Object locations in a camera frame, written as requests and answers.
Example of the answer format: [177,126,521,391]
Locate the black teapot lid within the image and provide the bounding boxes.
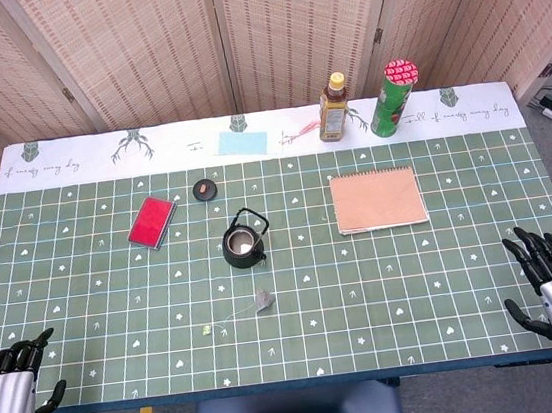
[190,177,220,204]

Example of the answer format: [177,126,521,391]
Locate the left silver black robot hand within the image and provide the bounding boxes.
[0,327,72,413]

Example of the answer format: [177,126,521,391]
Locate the red tassel bookmark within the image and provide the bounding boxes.
[277,118,324,147]

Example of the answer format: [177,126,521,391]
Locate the amber bottle with yellow cap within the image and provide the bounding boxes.
[310,70,353,145]

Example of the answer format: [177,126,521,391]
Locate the green grid tablecloth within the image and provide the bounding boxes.
[0,75,552,413]

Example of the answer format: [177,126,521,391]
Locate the black power cable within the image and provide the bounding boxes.
[523,85,552,112]

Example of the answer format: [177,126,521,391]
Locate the teabag with string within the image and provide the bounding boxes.
[196,286,280,337]

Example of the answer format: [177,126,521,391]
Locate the light blue paper sheet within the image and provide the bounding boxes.
[215,125,270,160]

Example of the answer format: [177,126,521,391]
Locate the brown spiral notebook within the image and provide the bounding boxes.
[328,163,431,237]

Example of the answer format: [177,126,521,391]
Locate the red flat case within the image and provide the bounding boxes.
[122,194,182,255]

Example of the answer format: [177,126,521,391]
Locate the black cast iron teapot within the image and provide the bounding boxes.
[217,205,275,272]

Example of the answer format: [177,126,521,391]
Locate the woven folding screen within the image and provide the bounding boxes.
[0,0,552,275]

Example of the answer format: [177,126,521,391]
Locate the green chips can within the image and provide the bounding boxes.
[362,56,427,139]

